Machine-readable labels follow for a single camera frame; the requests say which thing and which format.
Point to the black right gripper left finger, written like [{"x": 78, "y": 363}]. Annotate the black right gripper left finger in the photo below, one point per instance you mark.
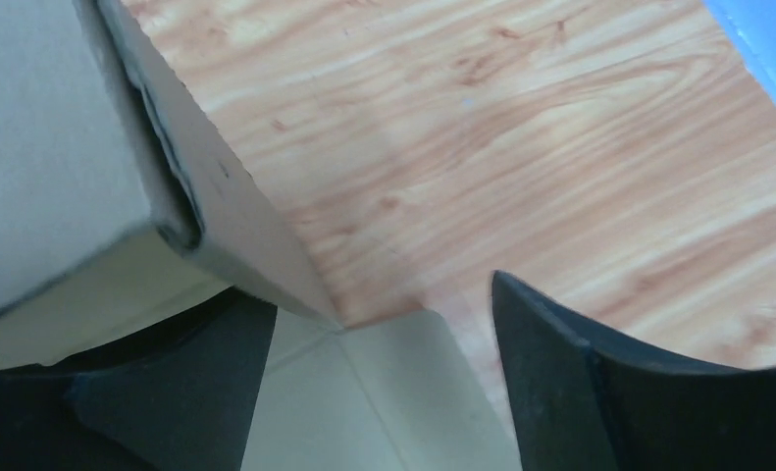
[{"x": 179, "y": 395}]

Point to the aluminium table edge rail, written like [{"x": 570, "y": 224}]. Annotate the aluminium table edge rail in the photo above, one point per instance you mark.
[{"x": 751, "y": 26}]

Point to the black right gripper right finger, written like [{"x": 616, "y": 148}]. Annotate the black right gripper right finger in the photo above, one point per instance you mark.
[{"x": 584, "y": 396}]

